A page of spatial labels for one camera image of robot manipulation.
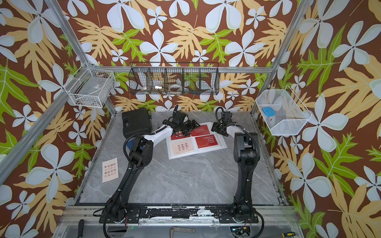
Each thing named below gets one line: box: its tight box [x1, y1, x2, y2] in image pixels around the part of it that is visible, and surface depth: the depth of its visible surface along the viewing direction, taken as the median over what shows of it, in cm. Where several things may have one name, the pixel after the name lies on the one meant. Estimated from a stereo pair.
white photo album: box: [165, 121, 228, 160], surface depth 103 cm
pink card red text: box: [171, 140, 195, 156], surface depth 101 cm
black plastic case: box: [122, 107, 153, 139], surface depth 109 cm
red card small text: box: [194, 134, 219, 149], surface depth 103 cm
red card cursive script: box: [190, 124, 211, 137], surface depth 108 cm
